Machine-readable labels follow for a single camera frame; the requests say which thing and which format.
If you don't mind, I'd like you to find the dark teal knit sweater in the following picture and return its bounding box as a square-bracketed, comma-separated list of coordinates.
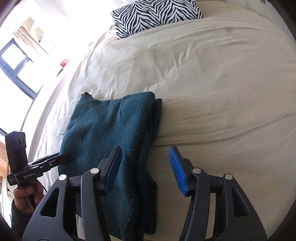
[58, 92, 162, 240]

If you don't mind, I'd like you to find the white wall shelf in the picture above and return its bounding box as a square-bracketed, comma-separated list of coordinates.
[22, 17, 44, 43]

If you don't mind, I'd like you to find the dark sleeve forearm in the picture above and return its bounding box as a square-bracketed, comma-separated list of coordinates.
[11, 201, 32, 239]

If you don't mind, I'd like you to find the person's left hand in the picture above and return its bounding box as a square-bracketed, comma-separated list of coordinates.
[14, 180, 44, 215]

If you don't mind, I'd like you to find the beige roman blind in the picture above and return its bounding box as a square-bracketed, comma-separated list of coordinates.
[13, 26, 49, 62]

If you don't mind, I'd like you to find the red box on shelf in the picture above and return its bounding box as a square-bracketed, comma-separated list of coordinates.
[60, 58, 69, 68]

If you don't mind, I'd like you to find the zebra print pillow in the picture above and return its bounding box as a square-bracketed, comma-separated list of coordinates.
[111, 1, 203, 39]

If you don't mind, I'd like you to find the cream bed sheet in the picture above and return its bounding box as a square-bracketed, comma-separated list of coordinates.
[33, 1, 295, 240]

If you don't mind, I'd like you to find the black framed window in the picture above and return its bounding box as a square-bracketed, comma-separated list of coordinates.
[0, 38, 38, 137]

